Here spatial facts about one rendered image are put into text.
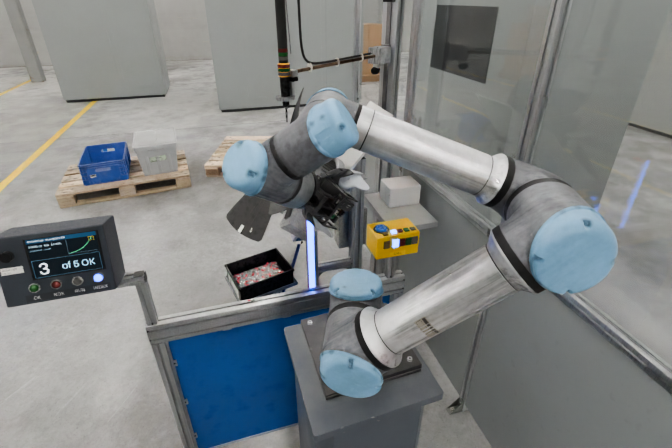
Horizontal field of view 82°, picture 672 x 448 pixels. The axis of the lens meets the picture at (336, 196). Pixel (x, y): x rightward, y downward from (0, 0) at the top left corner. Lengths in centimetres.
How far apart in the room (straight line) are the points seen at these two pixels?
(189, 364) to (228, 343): 15
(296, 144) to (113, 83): 827
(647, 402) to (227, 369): 128
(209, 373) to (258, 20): 594
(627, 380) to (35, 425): 240
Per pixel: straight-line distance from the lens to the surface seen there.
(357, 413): 95
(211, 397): 172
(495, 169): 70
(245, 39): 689
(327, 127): 51
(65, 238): 123
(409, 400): 97
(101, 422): 239
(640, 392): 135
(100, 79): 878
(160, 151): 431
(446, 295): 66
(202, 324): 142
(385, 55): 189
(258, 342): 153
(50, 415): 254
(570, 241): 60
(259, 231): 158
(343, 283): 84
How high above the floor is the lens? 179
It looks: 27 degrees down
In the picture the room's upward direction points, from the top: straight up
